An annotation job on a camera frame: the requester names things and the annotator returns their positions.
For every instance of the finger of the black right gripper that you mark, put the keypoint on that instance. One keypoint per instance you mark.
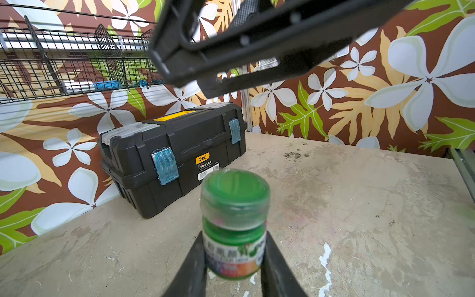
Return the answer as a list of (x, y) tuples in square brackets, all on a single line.
[(292, 65), (259, 35)]

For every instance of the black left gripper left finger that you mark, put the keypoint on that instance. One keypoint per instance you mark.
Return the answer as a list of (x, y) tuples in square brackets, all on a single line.
[(191, 278)]

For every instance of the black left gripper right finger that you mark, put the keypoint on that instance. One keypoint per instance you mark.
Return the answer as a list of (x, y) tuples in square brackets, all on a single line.
[(277, 279)]

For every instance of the green paint jar lid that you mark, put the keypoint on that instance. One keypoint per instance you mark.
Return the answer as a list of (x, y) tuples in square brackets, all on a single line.
[(236, 200)]

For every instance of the green paint jar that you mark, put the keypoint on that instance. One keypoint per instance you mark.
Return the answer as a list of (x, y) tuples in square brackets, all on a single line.
[(234, 254)]

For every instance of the black deli toolbox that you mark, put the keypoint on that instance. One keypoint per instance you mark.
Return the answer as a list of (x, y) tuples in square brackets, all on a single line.
[(153, 163)]

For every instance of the black wire wall basket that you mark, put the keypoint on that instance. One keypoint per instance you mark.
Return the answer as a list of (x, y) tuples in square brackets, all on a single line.
[(61, 48)]

